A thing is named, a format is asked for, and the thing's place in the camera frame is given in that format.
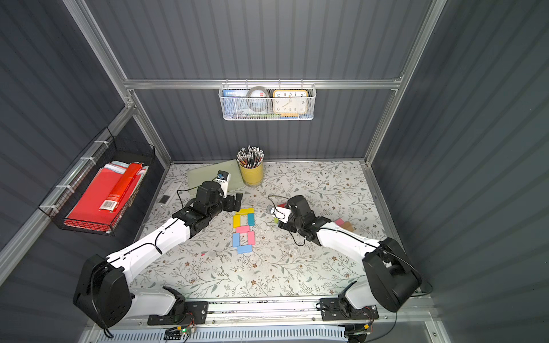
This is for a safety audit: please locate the yellow block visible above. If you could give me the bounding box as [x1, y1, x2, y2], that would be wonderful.
[237, 208, 254, 215]
[233, 214, 241, 228]

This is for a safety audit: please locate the teal block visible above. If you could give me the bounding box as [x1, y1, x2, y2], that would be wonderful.
[247, 213, 255, 227]

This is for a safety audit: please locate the light blue block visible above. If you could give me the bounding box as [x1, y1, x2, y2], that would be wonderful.
[237, 244, 253, 254]
[232, 233, 240, 247]

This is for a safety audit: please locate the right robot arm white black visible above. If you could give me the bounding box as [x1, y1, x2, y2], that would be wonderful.
[267, 195, 423, 314]

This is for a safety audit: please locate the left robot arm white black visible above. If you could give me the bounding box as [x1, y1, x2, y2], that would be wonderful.
[73, 179, 243, 330]

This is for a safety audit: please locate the pale green book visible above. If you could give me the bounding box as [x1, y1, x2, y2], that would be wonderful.
[187, 160, 244, 192]

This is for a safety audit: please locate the yellow pencil cup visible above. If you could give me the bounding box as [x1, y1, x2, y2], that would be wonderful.
[240, 162, 264, 187]

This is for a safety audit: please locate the white remote control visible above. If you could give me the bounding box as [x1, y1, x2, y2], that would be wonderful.
[158, 181, 182, 207]

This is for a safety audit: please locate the bundle of pencils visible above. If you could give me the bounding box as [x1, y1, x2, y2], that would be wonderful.
[236, 146, 264, 169]

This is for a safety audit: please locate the red long box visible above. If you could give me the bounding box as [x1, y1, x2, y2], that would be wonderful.
[100, 163, 142, 212]

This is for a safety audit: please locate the red folder stack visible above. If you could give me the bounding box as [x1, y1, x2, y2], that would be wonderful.
[63, 161, 149, 234]

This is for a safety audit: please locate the grey tape roll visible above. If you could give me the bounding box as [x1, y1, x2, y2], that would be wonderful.
[246, 86, 270, 112]

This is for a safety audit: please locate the yellow alarm clock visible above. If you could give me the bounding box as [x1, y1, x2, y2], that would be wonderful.
[272, 89, 309, 117]

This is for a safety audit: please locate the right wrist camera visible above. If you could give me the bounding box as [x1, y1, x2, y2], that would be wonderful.
[266, 205, 291, 221]

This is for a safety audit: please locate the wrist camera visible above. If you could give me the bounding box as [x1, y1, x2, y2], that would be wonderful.
[214, 170, 231, 197]
[266, 205, 291, 221]

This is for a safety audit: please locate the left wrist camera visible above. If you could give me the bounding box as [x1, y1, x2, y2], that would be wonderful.
[214, 170, 231, 197]

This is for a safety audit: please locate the white wire wall basket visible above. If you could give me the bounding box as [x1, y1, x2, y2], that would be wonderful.
[218, 81, 317, 121]

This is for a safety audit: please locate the aluminium rail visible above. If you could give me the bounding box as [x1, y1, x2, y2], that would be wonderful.
[85, 295, 438, 329]

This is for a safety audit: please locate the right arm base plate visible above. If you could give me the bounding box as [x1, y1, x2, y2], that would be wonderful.
[315, 297, 379, 322]

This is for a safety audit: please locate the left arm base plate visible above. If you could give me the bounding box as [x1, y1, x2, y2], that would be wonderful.
[147, 301, 209, 326]

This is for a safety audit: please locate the black wire side basket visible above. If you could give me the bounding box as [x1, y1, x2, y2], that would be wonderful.
[39, 131, 156, 236]

